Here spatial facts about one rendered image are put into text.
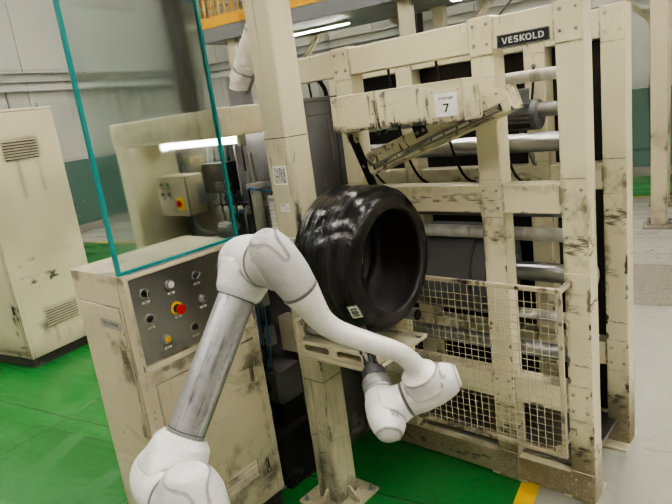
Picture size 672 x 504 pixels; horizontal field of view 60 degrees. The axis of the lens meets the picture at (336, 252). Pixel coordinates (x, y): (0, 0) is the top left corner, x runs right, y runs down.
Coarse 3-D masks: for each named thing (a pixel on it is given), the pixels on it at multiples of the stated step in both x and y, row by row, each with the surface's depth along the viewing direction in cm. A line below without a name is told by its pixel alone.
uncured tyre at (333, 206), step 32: (352, 192) 211; (384, 192) 213; (320, 224) 206; (352, 224) 201; (384, 224) 247; (416, 224) 226; (320, 256) 203; (352, 256) 199; (384, 256) 251; (416, 256) 241; (320, 288) 206; (352, 288) 201; (384, 288) 247; (416, 288) 229; (352, 320) 208; (384, 320) 215
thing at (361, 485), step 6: (360, 480) 279; (318, 486) 279; (360, 486) 275; (366, 486) 274; (372, 486) 272; (312, 492) 275; (318, 492) 275; (360, 492) 271; (366, 492) 270; (372, 492) 269; (306, 498) 270; (312, 498) 271; (318, 498) 270; (348, 498) 266; (360, 498) 266; (366, 498) 266
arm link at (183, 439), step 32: (224, 256) 157; (224, 288) 153; (256, 288) 154; (224, 320) 152; (224, 352) 151; (192, 384) 150; (224, 384) 155; (192, 416) 148; (160, 448) 145; (192, 448) 146
